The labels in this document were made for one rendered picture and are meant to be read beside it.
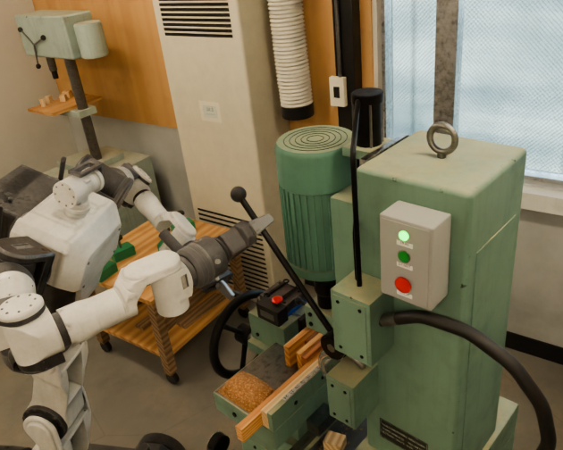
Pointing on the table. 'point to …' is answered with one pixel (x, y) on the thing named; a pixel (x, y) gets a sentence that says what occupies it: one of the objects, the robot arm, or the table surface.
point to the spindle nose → (323, 293)
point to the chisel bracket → (317, 319)
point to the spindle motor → (311, 195)
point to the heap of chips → (246, 390)
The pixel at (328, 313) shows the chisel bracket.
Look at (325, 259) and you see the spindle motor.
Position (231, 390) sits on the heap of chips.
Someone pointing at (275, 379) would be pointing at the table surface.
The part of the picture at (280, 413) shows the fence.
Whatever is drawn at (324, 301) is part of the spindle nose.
